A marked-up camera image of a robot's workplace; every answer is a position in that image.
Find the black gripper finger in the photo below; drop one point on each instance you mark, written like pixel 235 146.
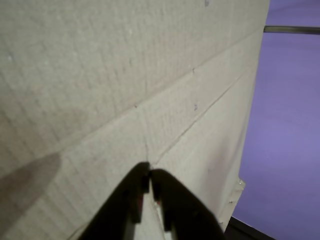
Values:
pixel 117 207
pixel 185 207

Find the large brown cardboard sheet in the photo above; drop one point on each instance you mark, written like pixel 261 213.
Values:
pixel 100 87

